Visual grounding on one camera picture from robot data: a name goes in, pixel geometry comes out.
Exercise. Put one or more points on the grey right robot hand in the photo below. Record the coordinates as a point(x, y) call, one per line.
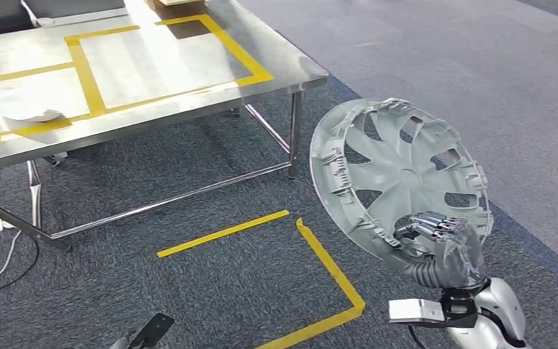
point(459, 260)

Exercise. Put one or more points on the grey plastic wheel cover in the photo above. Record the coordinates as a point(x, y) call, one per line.
point(406, 178)

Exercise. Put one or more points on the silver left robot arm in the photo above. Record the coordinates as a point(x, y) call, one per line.
point(119, 344)

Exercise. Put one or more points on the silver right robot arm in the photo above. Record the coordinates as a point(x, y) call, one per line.
point(500, 313)

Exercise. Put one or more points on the steel workbench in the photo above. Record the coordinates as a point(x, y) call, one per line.
point(279, 58)

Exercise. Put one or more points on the white plastic body part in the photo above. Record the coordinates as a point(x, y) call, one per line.
point(14, 103)

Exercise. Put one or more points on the yellow floor tape corner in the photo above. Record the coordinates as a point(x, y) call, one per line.
point(335, 269)

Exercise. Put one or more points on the yellow floor tape strip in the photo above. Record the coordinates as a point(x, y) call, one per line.
point(221, 233)

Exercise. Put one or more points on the brown cardboard box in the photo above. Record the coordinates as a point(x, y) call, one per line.
point(201, 2)

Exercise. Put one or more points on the white flat board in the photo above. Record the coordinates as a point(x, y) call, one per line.
point(178, 2)

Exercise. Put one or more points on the dark grey equipment case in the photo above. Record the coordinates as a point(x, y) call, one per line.
point(77, 5)

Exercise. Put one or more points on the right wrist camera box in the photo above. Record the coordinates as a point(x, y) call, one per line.
point(416, 310)

